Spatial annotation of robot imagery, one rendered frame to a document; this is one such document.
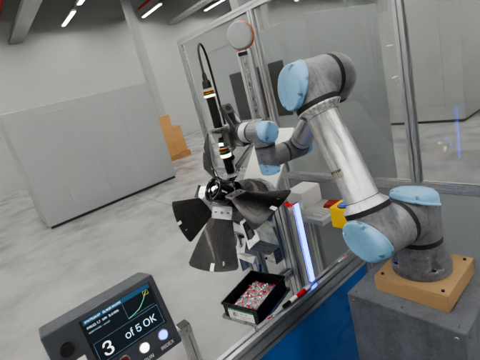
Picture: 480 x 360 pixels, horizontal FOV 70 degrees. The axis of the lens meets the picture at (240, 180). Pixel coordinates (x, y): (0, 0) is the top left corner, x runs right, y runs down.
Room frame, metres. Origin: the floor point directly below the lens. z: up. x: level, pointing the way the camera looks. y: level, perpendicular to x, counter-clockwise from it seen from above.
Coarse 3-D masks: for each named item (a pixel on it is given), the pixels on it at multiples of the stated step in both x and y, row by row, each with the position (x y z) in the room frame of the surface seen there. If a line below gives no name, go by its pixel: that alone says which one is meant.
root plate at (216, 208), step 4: (212, 208) 1.45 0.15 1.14; (216, 208) 1.45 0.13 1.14; (220, 208) 1.45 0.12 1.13; (224, 208) 1.44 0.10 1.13; (228, 208) 1.44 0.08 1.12; (212, 212) 1.43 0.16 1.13; (220, 212) 1.43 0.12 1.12; (224, 212) 1.43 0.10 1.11; (228, 212) 1.43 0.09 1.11; (212, 216) 1.42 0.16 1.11; (216, 216) 1.42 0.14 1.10; (220, 216) 1.42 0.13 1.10; (224, 216) 1.42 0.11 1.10; (228, 216) 1.42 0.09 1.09
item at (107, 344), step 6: (108, 336) 0.66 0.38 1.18; (114, 336) 0.67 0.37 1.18; (96, 342) 0.65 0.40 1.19; (102, 342) 0.65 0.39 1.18; (108, 342) 0.66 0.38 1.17; (114, 342) 0.66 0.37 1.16; (96, 348) 0.64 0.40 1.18; (102, 348) 0.65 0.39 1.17; (108, 348) 0.65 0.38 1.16; (114, 348) 0.66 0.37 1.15; (120, 348) 0.66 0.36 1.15; (102, 354) 0.64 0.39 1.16; (108, 354) 0.65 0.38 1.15; (114, 354) 0.65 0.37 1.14
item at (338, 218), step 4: (340, 200) 1.33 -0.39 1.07; (336, 204) 1.29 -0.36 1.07; (332, 208) 1.27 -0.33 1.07; (336, 208) 1.26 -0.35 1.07; (340, 208) 1.25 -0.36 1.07; (344, 208) 1.24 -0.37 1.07; (332, 212) 1.27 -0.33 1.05; (336, 212) 1.25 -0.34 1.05; (340, 212) 1.24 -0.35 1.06; (332, 216) 1.28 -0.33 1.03; (336, 216) 1.26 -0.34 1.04; (340, 216) 1.24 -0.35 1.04; (332, 220) 1.28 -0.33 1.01; (336, 220) 1.26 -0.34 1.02; (340, 220) 1.25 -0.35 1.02; (344, 220) 1.23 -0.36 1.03; (336, 224) 1.26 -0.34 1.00; (340, 224) 1.25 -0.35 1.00; (344, 224) 1.23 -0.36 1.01; (340, 228) 1.25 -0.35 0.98
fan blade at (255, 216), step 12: (252, 192) 1.38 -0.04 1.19; (264, 192) 1.34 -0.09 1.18; (276, 192) 1.30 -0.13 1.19; (288, 192) 1.26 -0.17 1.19; (240, 204) 1.31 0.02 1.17; (252, 204) 1.27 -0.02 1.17; (264, 204) 1.25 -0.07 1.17; (276, 204) 1.22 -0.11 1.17; (252, 216) 1.21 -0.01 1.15; (264, 216) 1.19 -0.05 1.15; (252, 228) 1.17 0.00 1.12
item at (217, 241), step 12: (204, 228) 1.40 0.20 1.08; (216, 228) 1.38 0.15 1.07; (228, 228) 1.38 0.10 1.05; (204, 240) 1.36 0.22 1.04; (216, 240) 1.35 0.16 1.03; (228, 240) 1.34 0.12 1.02; (204, 252) 1.33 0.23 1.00; (216, 252) 1.32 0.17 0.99; (228, 252) 1.31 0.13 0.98; (192, 264) 1.32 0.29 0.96; (204, 264) 1.30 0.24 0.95; (216, 264) 1.28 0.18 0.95; (228, 264) 1.27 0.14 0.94
